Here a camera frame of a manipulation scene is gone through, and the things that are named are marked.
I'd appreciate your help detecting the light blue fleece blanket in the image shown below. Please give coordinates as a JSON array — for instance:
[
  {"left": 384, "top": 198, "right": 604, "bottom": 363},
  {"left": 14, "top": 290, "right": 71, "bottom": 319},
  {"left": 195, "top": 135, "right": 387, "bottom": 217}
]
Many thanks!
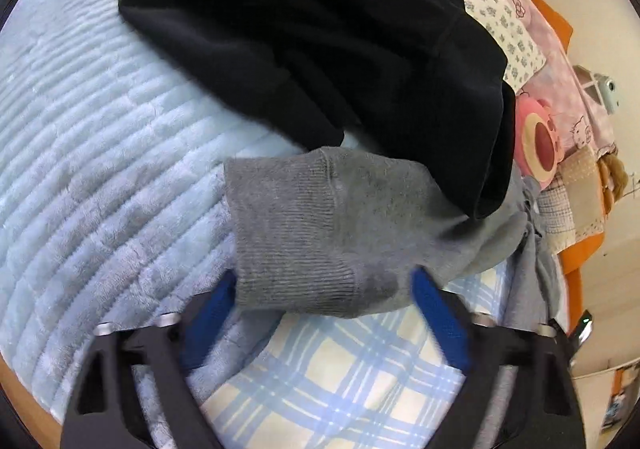
[{"left": 0, "top": 0, "right": 361, "bottom": 449}]

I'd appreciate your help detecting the blue plaid cloth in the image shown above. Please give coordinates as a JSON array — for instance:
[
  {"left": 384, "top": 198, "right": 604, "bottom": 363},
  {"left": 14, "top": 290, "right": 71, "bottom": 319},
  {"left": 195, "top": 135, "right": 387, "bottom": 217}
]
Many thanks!
[{"left": 200, "top": 264, "right": 511, "bottom": 449}]

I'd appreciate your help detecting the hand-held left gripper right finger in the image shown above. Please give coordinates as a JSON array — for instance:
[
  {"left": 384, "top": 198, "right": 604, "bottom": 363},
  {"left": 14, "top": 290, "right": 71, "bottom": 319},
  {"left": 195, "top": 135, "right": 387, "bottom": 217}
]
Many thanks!
[{"left": 409, "top": 265, "right": 587, "bottom": 449}]

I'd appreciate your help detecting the black garment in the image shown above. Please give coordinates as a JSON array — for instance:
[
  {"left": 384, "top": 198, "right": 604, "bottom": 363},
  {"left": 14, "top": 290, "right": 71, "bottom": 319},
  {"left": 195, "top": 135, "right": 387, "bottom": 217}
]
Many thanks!
[{"left": 117, "top": 0, "right": 518, "bottom": 222}]

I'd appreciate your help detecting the brown plush toy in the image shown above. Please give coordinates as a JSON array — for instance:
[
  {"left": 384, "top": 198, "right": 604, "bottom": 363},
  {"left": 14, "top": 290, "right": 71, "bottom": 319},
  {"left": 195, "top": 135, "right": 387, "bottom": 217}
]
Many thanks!
[{"left": 597, "top": 154, "right": 630, "bottom": 210}]

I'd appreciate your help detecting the grey sweatshirt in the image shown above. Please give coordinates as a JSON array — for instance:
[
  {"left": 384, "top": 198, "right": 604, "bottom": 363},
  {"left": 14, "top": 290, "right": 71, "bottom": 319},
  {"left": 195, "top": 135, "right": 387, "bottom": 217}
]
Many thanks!
[{"left": 223, "top": 145, "right": 571, "bottom": 449}]

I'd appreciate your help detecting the beige checkered cushion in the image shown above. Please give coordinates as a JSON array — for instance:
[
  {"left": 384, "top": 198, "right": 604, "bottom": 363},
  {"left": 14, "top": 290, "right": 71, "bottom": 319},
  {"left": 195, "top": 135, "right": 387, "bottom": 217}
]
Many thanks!
[{"left": 537, "top": 149, "right": 608, "bottom": 255}]

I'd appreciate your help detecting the white floral cloth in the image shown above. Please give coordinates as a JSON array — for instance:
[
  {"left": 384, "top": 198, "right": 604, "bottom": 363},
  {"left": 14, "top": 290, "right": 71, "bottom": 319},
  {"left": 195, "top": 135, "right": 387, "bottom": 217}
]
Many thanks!
[{"left": 457, "top": 0, "right": 548, "bottom": 92}]

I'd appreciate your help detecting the mint instant camera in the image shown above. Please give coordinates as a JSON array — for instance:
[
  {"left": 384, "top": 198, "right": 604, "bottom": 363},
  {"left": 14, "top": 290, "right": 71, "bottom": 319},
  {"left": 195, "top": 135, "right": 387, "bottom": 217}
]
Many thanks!
[{"left": 592, "top": 73, "right": 621, "bottom": 117}]

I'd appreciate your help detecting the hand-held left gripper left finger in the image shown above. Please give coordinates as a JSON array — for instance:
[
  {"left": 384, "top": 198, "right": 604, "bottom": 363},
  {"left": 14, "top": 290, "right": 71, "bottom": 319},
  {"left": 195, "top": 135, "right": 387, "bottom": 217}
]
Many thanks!
[{"left": 60, "top": 271, "right": 238, "bottom": 449}]

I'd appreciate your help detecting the white shelf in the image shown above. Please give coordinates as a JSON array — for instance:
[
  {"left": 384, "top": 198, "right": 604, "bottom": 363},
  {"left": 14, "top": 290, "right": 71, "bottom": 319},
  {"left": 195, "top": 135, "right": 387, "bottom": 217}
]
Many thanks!
[{"left": 572, "top": 65, "right": 608, "bottom": 104}]

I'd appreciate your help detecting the pink printed blanket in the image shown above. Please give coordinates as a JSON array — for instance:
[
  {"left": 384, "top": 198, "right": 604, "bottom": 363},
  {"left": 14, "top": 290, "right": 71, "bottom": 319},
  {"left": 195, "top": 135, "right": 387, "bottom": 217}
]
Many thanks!
[{"left": 435, "top": 0, "right": 616, "bottom": 164}]

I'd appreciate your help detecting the pink plush toy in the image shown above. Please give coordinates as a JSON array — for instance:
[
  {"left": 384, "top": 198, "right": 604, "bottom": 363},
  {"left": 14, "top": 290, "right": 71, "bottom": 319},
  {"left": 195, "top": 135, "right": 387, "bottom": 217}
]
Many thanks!
[{"left": 515, "top": 91, "right": 563, "bottom": 190}]

